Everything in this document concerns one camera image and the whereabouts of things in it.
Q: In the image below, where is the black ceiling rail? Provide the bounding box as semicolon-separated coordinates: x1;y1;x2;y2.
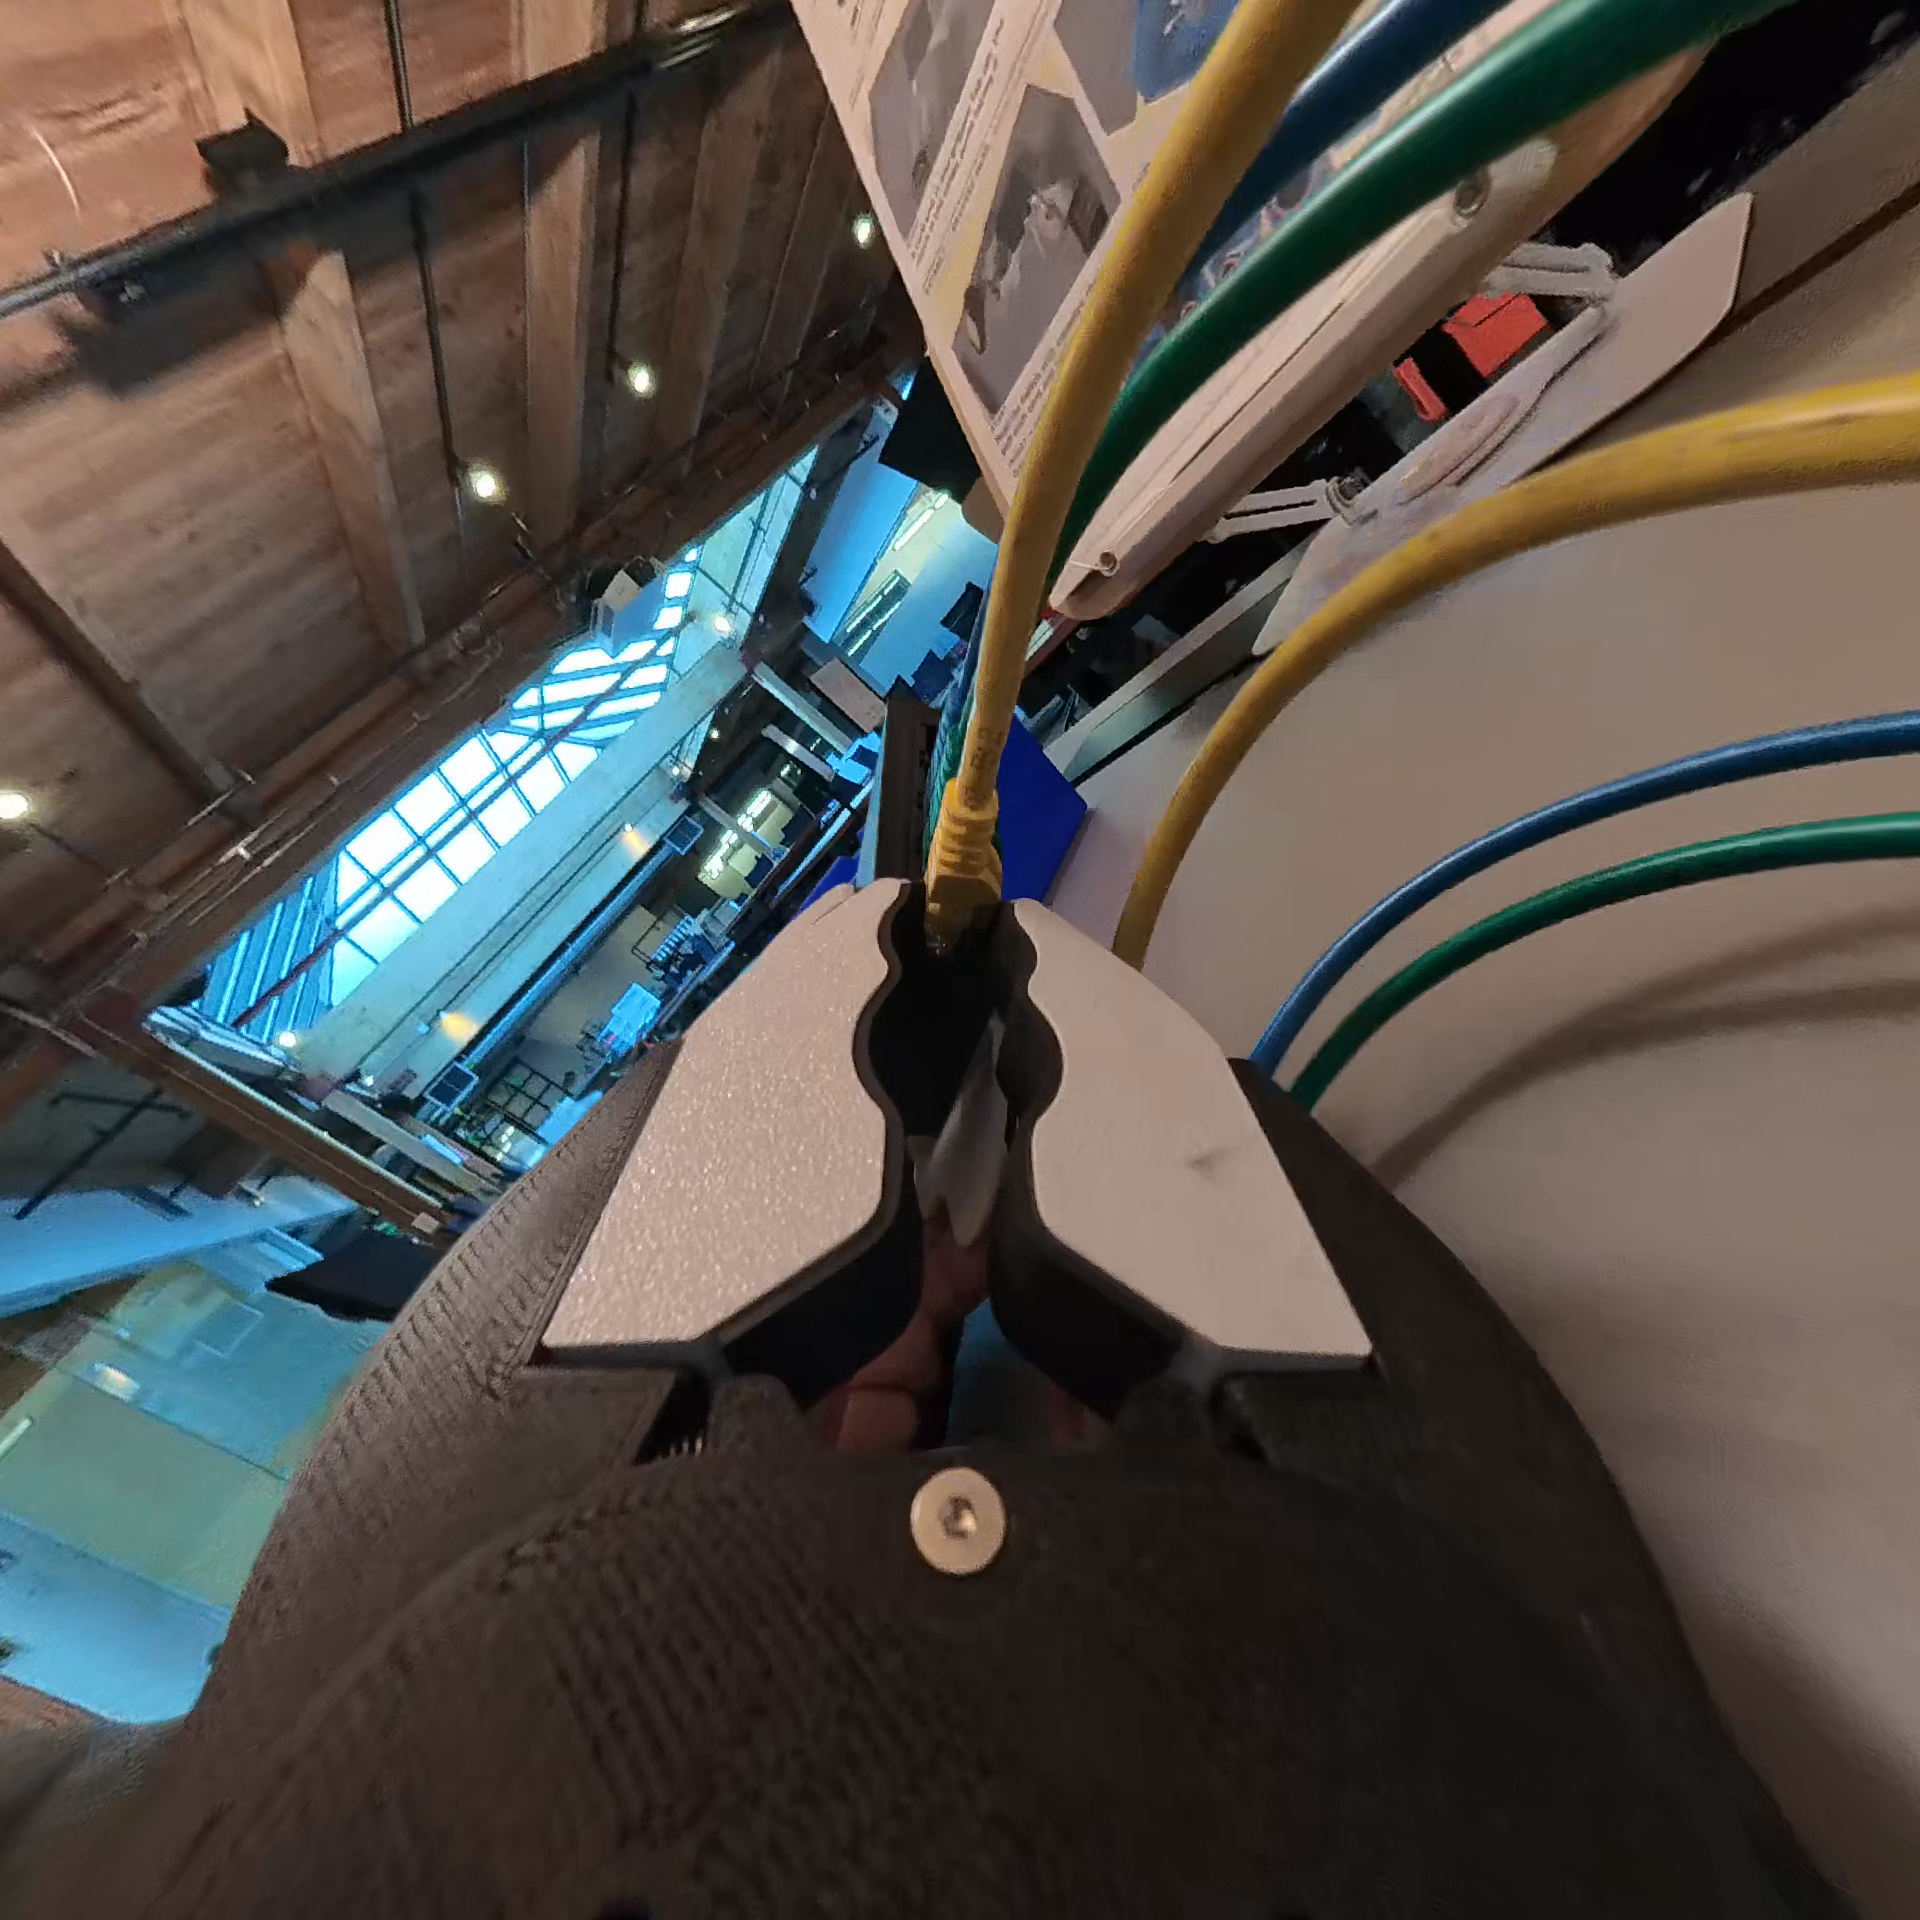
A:
0;30;798;325

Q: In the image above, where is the large glass window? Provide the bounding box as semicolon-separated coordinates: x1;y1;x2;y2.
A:
195;434;841;1050

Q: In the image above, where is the blue plastic box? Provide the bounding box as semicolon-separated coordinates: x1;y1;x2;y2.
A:
982;711;1089;909

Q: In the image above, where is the red plastic object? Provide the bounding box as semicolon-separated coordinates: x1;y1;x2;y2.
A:
1395;292;1548;422

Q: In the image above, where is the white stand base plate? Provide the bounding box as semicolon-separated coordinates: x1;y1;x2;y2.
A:
1199;192;1758;653

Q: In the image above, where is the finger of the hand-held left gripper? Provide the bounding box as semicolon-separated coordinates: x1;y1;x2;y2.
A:
913;1016;1011;1248

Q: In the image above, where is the black ribbed box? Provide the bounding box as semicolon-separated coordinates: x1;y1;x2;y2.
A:
870;680;943;888

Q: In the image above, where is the green ethernet cable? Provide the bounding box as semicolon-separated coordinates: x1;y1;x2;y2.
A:
930;0;1920;1113

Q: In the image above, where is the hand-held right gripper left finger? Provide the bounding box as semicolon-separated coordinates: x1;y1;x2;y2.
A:
539;877;923;1404

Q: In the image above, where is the instruction poster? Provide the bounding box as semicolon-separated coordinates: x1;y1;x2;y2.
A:
787;0;1278;473

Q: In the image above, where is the black ethernet port block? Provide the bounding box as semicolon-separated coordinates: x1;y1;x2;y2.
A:
861;901;1037;1142

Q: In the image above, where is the person's left hand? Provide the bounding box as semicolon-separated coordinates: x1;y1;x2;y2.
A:
823;1212;991;1454

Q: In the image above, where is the wooden poster board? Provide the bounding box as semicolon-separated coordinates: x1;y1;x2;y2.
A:
1042;60;1711;620

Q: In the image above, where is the blue ethernet cable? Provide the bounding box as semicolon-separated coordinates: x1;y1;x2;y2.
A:
938;0;1920;1074

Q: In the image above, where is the yellow ethernet cable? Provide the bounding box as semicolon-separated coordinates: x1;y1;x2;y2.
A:
921;0;1920;969

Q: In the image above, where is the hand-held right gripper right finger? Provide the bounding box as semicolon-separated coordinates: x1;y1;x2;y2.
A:
989;896;1379;1418

